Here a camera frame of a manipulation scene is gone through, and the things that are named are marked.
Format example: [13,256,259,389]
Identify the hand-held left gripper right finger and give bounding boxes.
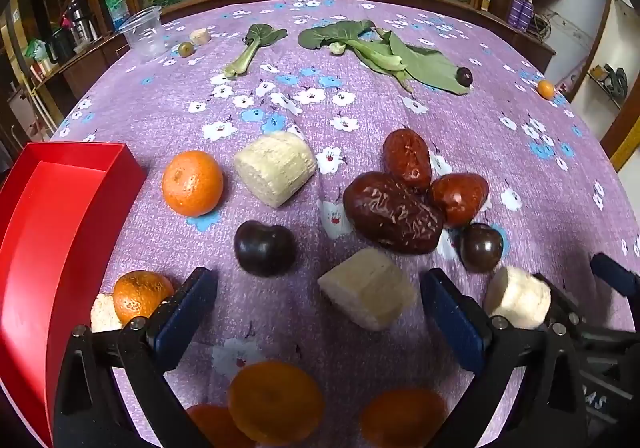
[420,268,588,448]

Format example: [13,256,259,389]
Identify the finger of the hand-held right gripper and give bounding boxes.
[532,272,586,329]
[590,252,640,299]

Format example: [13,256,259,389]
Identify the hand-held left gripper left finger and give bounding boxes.
[52,267,221,448]

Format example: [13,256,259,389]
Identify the mandarin orange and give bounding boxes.
[185,404,256,448]
[360,388,448,448]
[161,149,224,217]
[227,360,326,444]
[113,271,175,326]

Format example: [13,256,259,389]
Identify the dark heart-shaped cherry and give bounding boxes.
[234,221,297,278]

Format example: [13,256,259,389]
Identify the large wrinkled red date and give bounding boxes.
[343,171,446,255]

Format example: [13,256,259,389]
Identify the red plastic tray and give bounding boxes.
[0,142,148,446]

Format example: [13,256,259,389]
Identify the large peeled banana piece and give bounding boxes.
[234,131,318,209]

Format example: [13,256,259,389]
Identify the dark tool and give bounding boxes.
[590,63,630,104]

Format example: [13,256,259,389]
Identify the purple floral tablecloth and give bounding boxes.
[50,0,640,448]

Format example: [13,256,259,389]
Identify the long bok choy leaves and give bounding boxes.
[345,31,471,95]

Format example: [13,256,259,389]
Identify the clear plastic cup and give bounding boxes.
[117,5,167,64]

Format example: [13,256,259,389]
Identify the bok choy stalk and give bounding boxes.
[222,23,289,79]

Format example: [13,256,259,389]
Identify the black mug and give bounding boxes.
[46,28,76,64]

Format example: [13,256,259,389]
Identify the green carton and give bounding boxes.
[25,38,51,74]

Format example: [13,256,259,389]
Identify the silver thermos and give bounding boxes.
[67,0,98,44]

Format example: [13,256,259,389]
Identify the round bok choy leaf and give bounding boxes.
[297,19,377,54]

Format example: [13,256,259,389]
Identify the green label bottle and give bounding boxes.
[103,0,126,29]

